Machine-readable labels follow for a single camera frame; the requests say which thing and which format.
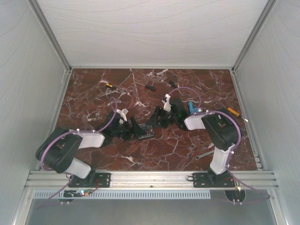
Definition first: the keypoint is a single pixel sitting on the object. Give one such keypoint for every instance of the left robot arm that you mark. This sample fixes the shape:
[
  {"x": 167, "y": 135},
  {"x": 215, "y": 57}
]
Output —
[{"x": 59, "y": 150}]

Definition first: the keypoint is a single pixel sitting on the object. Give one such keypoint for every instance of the black screwdriver right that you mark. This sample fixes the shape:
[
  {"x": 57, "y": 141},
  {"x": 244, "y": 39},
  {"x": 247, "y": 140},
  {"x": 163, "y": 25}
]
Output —
[{"x": 174, "y": 86}]

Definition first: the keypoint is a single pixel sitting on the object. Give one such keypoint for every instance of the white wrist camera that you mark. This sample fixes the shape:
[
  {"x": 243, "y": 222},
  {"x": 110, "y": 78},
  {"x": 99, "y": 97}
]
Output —
[
  {"x": 166, "y": 102},
  {"x": 123, "y": 113}
]

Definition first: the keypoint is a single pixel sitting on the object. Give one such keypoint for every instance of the blue plastic tool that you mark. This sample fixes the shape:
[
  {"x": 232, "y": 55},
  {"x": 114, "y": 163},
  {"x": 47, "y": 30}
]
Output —
[{"x": 191, "y": 107}]

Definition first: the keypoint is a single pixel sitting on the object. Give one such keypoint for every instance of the yellow black screwdriver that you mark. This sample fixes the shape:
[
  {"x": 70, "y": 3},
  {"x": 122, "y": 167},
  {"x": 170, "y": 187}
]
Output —
[{"x": 110, "y": 86}]

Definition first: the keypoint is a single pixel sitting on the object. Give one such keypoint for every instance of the black screwdriver middle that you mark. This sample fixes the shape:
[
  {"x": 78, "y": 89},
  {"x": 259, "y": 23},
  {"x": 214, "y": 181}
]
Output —
[{"x": 147, "y": 86}]

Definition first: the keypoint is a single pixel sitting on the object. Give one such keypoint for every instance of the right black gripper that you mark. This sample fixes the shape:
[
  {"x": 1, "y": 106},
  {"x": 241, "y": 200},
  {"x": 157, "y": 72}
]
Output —
[{"x": 153, "y": 120}]

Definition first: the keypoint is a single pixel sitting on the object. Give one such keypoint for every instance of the aluminium mounting rail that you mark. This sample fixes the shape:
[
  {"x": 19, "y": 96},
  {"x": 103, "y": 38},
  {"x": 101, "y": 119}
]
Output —
[{"x": 150, "y": 179}]

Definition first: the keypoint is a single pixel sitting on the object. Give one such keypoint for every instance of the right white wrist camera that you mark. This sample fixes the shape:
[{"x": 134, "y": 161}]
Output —
[{"x": 166, "y": 102}]

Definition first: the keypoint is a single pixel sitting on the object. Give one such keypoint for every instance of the slotted grey cable duct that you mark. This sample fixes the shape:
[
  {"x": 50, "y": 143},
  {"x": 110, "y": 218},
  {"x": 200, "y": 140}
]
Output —
[{"x": 136, "y": 194}]

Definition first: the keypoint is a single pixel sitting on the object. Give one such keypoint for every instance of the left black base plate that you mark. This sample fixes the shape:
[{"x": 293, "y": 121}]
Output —
[{"x": 97, "y": 179}]

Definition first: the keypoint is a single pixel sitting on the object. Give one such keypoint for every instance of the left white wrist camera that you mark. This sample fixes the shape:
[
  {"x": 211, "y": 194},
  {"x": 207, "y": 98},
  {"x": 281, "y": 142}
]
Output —
[{"x": 123, "y": 113}]

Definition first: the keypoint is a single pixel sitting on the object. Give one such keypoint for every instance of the orange handle screwdriver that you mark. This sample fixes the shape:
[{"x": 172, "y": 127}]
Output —
[{"x": 233, "y": 112}]

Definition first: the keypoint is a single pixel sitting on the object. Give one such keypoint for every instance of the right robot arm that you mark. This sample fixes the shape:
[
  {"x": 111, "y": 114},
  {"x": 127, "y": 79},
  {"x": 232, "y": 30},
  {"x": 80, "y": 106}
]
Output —
[{"x": 224, "y": 132}]

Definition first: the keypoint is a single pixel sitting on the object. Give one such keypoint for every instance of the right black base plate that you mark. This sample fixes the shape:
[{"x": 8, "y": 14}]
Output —
[{"x": 211, "y": 180}]

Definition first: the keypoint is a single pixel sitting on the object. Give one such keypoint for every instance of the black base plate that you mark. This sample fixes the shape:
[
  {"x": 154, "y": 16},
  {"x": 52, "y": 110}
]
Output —
[
  {"x": 97, "y": 179},
  {"x": 211, "y": 180}
]

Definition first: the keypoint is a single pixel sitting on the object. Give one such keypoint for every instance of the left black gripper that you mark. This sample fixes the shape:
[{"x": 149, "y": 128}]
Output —
[{"x": 132, "y": 131}]

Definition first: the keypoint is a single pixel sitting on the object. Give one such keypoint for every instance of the silver wrench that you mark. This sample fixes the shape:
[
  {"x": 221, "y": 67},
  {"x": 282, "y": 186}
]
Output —
[{"x": 203, "y": 155}]

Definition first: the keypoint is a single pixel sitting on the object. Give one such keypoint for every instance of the black fuse box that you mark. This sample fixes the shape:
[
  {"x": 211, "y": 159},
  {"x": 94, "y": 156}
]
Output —
[{"x": 146, "y": 133}]

